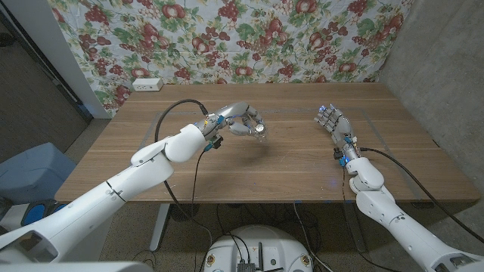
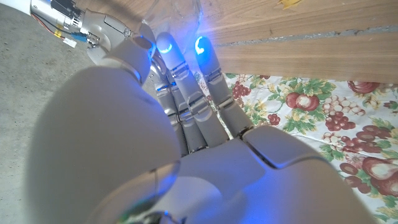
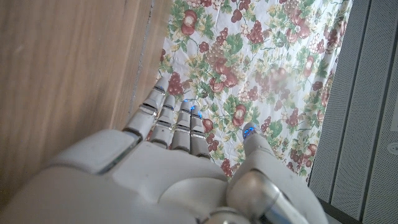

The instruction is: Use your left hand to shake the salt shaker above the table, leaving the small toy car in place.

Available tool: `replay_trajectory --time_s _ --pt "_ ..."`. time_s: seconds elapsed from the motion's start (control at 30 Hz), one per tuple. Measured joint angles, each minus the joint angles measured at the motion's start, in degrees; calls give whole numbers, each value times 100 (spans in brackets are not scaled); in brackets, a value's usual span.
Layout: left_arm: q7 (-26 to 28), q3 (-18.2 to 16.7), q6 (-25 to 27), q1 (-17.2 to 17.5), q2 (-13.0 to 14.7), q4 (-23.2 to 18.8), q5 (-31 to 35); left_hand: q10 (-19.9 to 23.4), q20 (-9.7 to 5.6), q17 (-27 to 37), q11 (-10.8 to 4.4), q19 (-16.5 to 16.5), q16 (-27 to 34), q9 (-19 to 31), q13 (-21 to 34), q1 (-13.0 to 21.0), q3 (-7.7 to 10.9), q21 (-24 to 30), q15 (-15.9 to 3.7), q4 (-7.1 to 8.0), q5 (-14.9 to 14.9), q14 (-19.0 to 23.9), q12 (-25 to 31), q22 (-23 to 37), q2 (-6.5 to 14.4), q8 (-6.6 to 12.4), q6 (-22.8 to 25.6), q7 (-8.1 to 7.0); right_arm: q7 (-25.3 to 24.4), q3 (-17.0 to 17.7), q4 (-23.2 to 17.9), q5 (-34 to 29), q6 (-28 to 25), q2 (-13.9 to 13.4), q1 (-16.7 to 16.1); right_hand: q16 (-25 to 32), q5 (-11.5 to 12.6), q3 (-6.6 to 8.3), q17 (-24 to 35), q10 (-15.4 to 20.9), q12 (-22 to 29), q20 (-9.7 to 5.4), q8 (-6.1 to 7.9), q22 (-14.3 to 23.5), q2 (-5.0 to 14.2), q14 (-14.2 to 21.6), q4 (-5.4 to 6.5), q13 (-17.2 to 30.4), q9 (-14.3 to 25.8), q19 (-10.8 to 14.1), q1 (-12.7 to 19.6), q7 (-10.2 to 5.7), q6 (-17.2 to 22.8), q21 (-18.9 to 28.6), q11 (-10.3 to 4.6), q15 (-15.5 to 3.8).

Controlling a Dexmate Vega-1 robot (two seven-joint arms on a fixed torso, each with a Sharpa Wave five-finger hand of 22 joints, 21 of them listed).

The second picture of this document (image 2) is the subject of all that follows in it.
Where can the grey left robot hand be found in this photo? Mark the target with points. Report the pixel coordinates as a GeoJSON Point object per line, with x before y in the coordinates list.
{"type": "Point", "coordinates": [124, 149]}

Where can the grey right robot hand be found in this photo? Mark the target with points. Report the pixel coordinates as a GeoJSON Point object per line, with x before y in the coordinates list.
{"type": "Point", "coordinates": [105, 31]}

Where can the glass salt shaker metal cap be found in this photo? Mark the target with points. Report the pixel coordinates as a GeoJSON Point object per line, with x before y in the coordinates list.
{"type": "Point", "coordinates": [177, 15]}

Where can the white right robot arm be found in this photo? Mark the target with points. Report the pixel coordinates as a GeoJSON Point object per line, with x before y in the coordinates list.
{"type": "Point", "coordinates": [40, 9]}

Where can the small yellow toy car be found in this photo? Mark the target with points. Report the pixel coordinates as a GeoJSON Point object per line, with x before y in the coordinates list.
{"type": "Point", "coordinates": [289, 3]}

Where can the fruit print backdrop cloth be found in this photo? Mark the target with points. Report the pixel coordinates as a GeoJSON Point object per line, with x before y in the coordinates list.
{"type": "Point", "coordinates": [311, 124]}

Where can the grey tape outline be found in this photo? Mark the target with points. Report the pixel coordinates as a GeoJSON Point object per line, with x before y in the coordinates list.
{"type": "Point", "coordinates": [311, 34]}

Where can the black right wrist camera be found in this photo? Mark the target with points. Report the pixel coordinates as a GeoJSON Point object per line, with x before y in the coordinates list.
{"type": "Point", "coordinates": [63, 7]}

